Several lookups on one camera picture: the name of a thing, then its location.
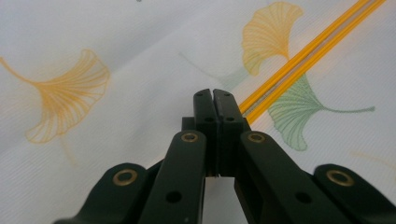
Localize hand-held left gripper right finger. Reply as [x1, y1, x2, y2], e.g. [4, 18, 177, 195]
[212, 88, 252, 178]

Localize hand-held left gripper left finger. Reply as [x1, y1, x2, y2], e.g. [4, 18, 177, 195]
[181, 88, 221, 177]

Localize white ginkgo leaf print pillowcase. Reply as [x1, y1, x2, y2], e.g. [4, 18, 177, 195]
[0, 0, 396, 224]

